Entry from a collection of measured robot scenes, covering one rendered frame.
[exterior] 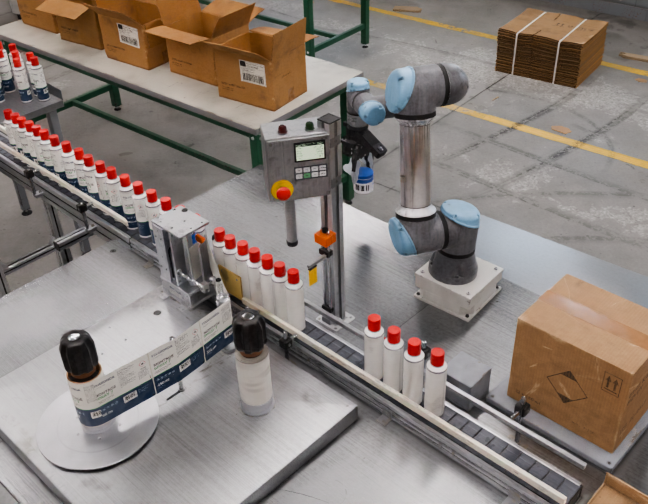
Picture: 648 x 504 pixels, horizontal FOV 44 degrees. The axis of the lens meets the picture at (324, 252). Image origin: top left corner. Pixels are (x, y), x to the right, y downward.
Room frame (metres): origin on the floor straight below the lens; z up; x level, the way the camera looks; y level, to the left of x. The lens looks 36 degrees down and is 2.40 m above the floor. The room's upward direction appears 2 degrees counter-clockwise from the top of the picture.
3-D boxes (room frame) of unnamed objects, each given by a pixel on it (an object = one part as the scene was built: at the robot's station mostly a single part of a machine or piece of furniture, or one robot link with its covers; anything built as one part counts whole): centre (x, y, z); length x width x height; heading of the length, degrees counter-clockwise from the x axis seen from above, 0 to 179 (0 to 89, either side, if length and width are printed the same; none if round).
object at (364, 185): (2.40, -0.15, 0.99); 0.07 x 0.07 x 0.07
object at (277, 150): (1.85, 0.06, 1.38); 0.17 x 0.10 x 0.19; 100
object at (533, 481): (1.48, -0.13, 0.90); 1.07 x 0.01 x 0.02; 45
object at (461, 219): (1.95, -0.39, 1.09); 0.13 x 0.12 x 0.14; 107
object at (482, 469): (1.71, 0.04, 0.85); 1.65 x 0.11 x 0.05; 45
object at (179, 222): (1.94, 0.41, 1.14); 0.14 x 0.11 x 0.01; 45
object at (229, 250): (1.94, 0.28, 0.98); 0.05 x 0.05 x 0.20
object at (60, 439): (1.41, 0.59, 0.89); 0.31 x 0.31 x 0.01
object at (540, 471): (1.71, 0.04, 0.86); 1.65 x 0.08 x 0.04; 45
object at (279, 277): (1.79, 0.13, 0.98); 0.05 x 0.05 x 0.20
